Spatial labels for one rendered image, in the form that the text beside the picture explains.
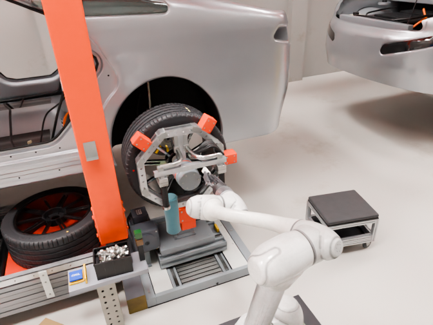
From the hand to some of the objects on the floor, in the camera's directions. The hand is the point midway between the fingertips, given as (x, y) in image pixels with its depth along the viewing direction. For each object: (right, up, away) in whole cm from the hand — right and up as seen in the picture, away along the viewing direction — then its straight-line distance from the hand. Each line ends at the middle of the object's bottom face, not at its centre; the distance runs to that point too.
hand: (206, 172), depth 200 cm
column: (-57, -96, +29) cm, 115 cm away
